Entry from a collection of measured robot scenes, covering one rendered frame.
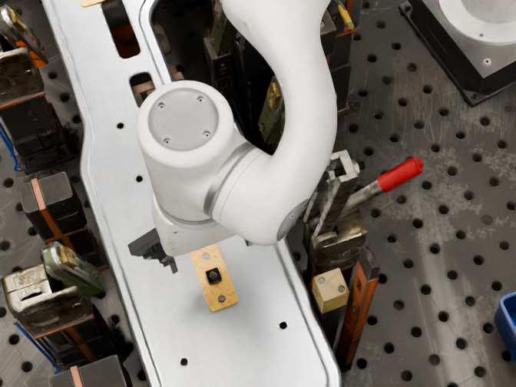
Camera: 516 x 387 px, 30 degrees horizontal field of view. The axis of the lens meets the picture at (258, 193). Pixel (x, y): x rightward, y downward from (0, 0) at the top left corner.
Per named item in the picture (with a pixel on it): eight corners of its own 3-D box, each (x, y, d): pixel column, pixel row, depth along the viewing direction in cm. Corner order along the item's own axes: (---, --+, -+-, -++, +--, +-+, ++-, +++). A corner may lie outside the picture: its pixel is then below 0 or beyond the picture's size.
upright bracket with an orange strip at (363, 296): (335, 355, 148) (360, 245, 102) (343, 352, 148) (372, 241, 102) (342, 372, 147) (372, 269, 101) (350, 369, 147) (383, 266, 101)
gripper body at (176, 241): (233, 141, 98) (236, 185, 108) (137, 174, 96) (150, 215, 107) (258, 205, 95) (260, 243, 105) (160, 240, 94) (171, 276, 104)
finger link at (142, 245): (190, 210, 101) (197, 227, 106) (121, 236, 101) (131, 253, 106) (194, 219, 101) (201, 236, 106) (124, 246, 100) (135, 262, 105)
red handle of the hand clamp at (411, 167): (302, 210, 118) (410, 144, 112) (311, 213, 120) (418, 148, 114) (315, 240, 117) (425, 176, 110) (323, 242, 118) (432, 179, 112)
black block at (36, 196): (46, 253, 156) (-2, 180, 129) (110, 231, 157) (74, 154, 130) (60, 298, 153) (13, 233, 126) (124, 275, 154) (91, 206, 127)
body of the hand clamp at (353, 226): (297, 291, 152) (302, 208, 120) (337, 276, 153) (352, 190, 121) (311, 325, 150) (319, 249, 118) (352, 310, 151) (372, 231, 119)
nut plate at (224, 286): (189, 253, 123) (188, 250, 122) (216, 243, 124) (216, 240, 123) (210, 313, 120) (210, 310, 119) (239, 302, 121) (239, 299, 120)
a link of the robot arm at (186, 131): (262, 175, 94) (186, 127, 96) (260, 112, 82) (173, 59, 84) (213, 242, 91) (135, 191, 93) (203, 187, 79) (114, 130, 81)
